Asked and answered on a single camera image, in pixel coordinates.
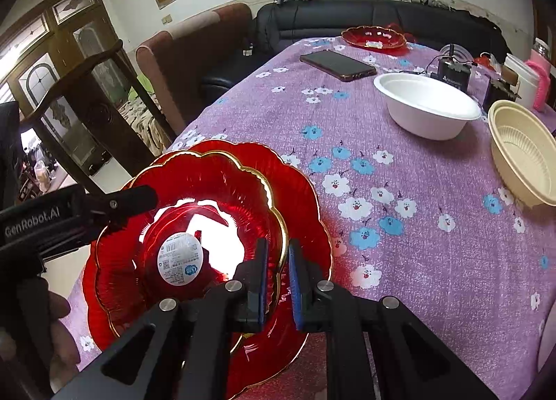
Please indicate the beige plastic bowl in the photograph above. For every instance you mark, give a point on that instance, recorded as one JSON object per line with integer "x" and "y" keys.
{"x": 512, "y": 157}

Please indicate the purple floral tablecloth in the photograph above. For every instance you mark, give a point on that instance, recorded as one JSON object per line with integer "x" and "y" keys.
{"x": 434, "y": 252}

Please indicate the black smartphone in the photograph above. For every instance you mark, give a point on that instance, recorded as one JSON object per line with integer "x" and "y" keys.
{"x": 339, "y": 65}

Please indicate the red plastic bag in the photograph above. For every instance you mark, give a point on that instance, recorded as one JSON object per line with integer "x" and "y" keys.
{"x": 484, "y": 62}

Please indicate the person's left hand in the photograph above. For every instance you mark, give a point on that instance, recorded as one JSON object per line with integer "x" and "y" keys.
{"x": 61, "y": 309}

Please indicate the black leather sofa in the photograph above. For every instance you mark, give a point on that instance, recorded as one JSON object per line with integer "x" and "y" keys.
{"x": 330, "y": 18}

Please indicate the red glass dish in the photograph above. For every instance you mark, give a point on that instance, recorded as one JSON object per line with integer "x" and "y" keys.
{"x": 360, "y": 35}

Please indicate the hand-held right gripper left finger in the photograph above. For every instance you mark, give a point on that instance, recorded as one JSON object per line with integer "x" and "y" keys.
{"x": 262, "y": 280}

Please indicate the wooden glass door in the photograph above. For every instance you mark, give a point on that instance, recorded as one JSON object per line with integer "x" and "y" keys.
{"x": 74, "y": 5}

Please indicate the brown armchair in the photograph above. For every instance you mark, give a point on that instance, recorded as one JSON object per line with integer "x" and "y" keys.
{"x": 186, "y": 61}

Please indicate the patterned blanket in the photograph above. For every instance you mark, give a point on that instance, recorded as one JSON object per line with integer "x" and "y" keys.
{"x": 139, "y": 122}

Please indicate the pink sleeved bottle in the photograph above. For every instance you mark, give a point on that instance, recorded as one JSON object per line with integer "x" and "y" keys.
{"x": 543, "y": 79}

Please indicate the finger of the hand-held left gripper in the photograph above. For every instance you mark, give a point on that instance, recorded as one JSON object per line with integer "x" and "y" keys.
{"x": 130, "y": 199}

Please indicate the black cylindrical motor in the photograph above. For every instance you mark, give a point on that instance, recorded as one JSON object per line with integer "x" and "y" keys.
{"x": 451, "y": 74}

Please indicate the white foam bowl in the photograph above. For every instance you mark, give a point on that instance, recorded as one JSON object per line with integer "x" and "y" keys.
{"x": 425, "y": 122}

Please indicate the dark wooden chair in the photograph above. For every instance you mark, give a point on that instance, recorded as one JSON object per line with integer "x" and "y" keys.
{"x": 100, "y": 57}

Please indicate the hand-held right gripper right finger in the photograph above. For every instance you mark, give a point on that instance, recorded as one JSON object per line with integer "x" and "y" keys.
{"x": 296, "y": 287}

